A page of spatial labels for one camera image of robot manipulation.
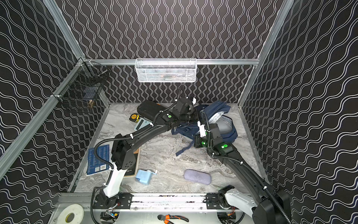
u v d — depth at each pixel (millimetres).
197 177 800
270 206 381
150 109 1070
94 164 876
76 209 727
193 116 727
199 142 701
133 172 816
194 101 762
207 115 801
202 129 707
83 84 974
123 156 503
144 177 781
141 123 1033
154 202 764
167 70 1255
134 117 1073
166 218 691
